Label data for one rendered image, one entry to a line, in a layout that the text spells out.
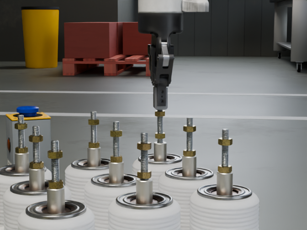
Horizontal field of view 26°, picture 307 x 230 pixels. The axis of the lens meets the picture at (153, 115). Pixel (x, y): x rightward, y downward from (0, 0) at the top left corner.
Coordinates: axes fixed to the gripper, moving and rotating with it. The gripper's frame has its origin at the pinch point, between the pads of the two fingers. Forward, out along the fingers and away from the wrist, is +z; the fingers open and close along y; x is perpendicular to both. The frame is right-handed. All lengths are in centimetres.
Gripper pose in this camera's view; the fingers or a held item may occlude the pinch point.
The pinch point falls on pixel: (160, 97)
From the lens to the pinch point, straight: 112.0
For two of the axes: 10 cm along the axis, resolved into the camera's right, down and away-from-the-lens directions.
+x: 9.9, -0.2, 1.3
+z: 0.0, 9.9, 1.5
